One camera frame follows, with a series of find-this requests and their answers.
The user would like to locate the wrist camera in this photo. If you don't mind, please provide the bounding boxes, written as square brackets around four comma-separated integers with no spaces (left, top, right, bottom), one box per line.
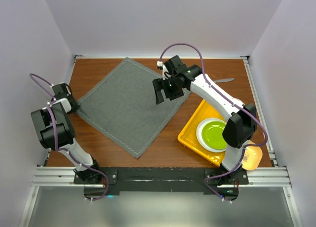
[51,82,72,100]
[157,55,187,78]

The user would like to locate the grey cloth napkin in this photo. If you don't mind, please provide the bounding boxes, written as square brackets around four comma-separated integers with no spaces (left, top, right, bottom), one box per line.
[77,58,190,158]

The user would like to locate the green plate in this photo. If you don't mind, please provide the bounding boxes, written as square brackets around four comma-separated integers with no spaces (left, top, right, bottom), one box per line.
[201,121,227,151]

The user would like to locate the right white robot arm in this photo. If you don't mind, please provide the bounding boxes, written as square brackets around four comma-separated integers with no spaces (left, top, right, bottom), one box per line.
[153,61,259,184]

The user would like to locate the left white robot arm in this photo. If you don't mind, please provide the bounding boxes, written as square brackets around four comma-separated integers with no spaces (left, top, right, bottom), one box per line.
[31,98,102,184]

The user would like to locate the orange square plate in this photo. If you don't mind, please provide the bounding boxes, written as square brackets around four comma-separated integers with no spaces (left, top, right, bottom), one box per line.
[242,146,263,171]

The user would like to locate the white plate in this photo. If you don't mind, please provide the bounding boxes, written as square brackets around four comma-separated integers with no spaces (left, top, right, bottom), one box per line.
[196,118,226,152]

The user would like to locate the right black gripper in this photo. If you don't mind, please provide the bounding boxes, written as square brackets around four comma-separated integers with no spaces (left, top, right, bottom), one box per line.
[153,76,184,105]

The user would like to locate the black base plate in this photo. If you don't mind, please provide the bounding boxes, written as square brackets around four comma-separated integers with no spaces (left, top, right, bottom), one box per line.
[74,167,249,200]

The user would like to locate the yellow plastic tray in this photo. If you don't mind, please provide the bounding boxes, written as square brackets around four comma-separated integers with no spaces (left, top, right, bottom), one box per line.
[177,100,225,167]

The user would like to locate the silver table knife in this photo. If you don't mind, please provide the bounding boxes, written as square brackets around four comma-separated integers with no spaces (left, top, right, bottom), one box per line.
[214,78,235,83]

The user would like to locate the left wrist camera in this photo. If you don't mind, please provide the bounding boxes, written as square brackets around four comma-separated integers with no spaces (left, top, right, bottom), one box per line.
[51,82,72,100]

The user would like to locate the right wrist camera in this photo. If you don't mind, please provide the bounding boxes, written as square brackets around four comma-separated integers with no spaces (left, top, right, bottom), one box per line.
[157,55,187,78]

